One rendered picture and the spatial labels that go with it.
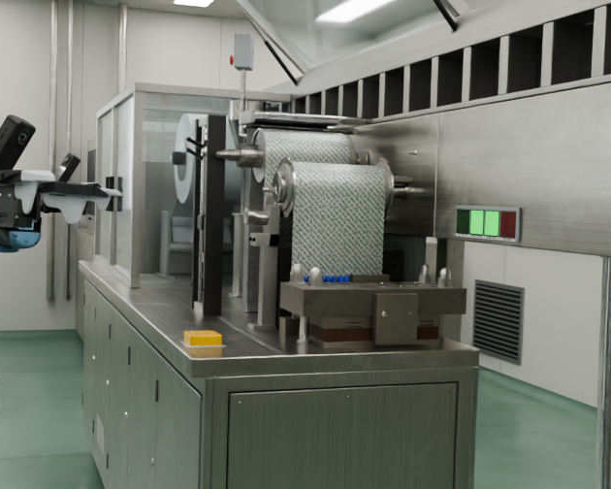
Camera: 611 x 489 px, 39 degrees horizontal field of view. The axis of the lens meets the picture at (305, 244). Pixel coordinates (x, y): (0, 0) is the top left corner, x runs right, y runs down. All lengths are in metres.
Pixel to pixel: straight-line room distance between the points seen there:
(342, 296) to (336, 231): 0.25
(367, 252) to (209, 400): 0.59
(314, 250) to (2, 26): 5.79
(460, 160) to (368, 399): 0.57
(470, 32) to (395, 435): 0.91
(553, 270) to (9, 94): 4.51
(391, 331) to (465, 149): 0.44
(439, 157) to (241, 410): 0.76
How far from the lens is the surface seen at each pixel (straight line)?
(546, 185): 1.71
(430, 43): 2.18
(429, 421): 1.96
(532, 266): 5.85
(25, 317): 7.57
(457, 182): 2.00
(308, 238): 2.05
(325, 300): 1.87
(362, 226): 2.10
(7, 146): 1.32
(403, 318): 1.93
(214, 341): 1.88
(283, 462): 1.85
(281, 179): 2.06
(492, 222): 1.85
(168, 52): 7.71
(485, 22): 1.96
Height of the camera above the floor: 1.22
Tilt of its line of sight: 3 degrees down
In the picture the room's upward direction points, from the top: 2 degrees clockwise
